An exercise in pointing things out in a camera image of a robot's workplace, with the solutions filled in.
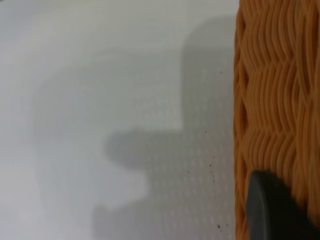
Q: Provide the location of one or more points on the light brown wicker basket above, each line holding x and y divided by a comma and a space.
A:
275, 87

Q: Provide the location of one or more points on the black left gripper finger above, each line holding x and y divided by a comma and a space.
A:
275, 215

